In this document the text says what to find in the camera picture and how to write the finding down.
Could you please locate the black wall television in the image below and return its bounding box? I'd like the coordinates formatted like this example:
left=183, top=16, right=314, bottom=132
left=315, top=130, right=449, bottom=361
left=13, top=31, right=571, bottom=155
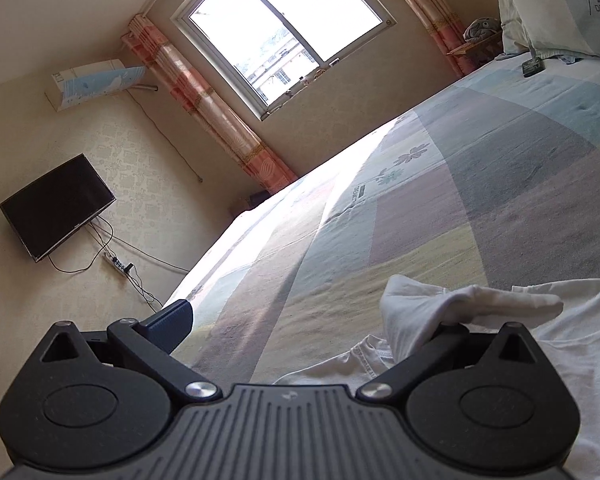
left=0, top=153, right=117, bottom=263

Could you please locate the pink checked curtain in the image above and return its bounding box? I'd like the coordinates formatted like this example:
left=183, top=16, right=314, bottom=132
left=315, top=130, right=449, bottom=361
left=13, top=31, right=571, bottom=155
left=372, top=0, right=469, bottom=79
left=121, top=14, right=299, bottom=196

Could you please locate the white power strip with cables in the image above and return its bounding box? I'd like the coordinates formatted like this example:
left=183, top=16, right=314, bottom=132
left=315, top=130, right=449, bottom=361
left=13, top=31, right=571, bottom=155
left=47, top=210, right=191, bottom=311

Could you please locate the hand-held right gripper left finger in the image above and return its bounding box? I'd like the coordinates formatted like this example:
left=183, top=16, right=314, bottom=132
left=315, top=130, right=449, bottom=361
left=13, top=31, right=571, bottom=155
left=39, top=299, right=221, bottom=405

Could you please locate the white printed long-sleeve shirt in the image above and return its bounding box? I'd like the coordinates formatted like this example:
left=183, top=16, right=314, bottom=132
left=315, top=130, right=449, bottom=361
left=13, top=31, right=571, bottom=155
left=275, top=275, right=600, bottom=480

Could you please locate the white wall air conditioner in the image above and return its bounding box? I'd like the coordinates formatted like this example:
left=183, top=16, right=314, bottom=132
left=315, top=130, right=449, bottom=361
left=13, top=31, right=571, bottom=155
left=44, top=59, right=149, bottom=114

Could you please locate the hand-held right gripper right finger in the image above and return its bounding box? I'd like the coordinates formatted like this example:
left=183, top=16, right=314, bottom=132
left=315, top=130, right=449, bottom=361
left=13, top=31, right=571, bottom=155
left=357, top=321, right=543, bottom=403

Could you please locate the window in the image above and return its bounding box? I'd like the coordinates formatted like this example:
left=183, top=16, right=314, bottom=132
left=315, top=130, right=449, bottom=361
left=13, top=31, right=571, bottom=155
left=171, top=0, right=399, bottom=122

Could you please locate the small pastel pillow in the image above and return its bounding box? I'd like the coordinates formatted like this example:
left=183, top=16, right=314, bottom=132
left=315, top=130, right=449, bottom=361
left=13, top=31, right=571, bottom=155
left=497, top=0, right=532, bottom=54

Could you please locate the large printed pastel pillow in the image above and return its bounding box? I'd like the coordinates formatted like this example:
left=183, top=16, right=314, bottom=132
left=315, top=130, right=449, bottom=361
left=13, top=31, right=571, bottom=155
left=494, top=0, right=600, bottom=62

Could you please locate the wooden nightstand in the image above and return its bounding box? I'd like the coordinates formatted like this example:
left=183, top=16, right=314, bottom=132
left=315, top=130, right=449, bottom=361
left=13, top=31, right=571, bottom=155
left=446, top=35, right=504, bottom=79

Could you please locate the grey stuffed toy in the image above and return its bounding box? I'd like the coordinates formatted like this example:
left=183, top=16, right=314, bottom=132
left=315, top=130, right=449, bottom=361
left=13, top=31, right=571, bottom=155
left=462, top=16, right=501, bottom=42

